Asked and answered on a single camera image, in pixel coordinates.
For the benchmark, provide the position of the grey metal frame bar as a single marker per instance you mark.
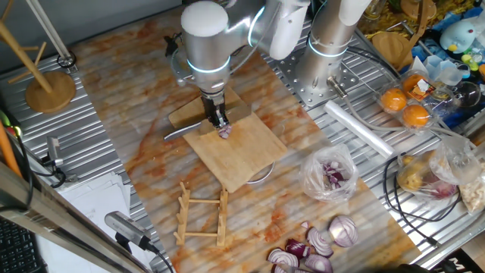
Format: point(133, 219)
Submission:
point(57, 223)

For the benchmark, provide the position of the glass jar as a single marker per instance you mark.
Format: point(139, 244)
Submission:
point(373, 9)

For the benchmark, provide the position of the tiny red onion piece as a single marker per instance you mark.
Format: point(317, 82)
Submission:
point(305, 225)

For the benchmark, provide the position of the red onion wedge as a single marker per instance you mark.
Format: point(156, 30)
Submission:
point(224, 132)

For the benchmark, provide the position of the wooden peg rack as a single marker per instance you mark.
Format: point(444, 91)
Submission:
point(221, 216)

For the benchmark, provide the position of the dark glass bowl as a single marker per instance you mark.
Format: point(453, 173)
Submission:
point(468, 95)

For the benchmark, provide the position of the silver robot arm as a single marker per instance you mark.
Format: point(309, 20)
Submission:
point(204, 41)

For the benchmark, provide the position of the white plastic film roll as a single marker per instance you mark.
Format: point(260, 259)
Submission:
point(360, 129)

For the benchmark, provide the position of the steel kitchen knife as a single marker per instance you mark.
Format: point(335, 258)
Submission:
point(178, 132)

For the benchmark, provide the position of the red onion slice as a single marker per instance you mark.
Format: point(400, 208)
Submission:
point(282, 258)
point(282, 270)
point(318, 264)
point(320, 242)

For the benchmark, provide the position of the blue cloth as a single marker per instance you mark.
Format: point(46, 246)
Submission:
point(466, 117)

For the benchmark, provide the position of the black box white print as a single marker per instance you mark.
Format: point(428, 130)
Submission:
point(462, 265)

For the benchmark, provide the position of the crumpled clear plastic bag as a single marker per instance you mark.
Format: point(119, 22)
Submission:
point(454, 159)

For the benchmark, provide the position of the orange fruit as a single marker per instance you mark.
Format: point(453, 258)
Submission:
point(393, 99)
point(411, 83)
point(415, 115)

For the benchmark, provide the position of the halved red onion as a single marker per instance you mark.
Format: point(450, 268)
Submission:
point(343, 231)

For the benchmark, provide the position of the chopped red onion bits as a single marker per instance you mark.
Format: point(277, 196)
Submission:
point(335, 176)

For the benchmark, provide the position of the blue plush toy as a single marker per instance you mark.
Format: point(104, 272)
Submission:
point(460, 36)

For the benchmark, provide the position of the white slanted pole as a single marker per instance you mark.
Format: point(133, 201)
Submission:
point(47, 28)

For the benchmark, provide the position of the silver depth camera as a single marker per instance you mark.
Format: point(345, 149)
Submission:
point(125, 227)
point(54, 149)

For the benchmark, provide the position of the clear bag of vegetables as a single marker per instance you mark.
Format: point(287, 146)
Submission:
point(417, 178)

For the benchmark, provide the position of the marble pattern table mat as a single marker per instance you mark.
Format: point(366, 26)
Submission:
point(132, 95)

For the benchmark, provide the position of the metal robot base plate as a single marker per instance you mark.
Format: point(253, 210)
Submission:
point(288, 72)

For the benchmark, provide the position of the yellow green toy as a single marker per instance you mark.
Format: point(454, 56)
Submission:
point(470, 60)

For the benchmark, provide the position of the wooden cutting board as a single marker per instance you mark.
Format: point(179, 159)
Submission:
point(242, 159)

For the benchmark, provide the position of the dark purple onion piece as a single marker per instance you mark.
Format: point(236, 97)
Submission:
point(297, 249)

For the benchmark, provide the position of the whole red onion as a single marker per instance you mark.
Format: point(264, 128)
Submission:
point(441, 187)

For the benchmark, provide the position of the clear bag pale contents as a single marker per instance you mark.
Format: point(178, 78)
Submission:
point(475, 193)

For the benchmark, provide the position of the clear plastic measuring cup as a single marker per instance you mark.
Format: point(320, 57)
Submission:
point(447, 74)

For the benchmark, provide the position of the orange rod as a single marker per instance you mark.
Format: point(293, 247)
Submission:
point(7, 151)

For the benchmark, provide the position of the clear plastic fruit container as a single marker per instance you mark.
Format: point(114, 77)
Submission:
point(422, 88)

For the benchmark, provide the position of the white paper stack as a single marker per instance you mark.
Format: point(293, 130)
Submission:
point(94, 197)

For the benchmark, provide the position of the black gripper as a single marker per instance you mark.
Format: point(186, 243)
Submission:
point(213, 102)

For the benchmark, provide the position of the black keyboard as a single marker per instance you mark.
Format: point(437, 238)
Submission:
point(15, 250)

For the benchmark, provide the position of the wooden stand round base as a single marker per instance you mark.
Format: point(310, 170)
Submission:
point(392, 49)
point(49, 95)

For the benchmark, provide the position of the yellow potato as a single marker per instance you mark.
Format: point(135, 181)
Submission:
point(410, 181)

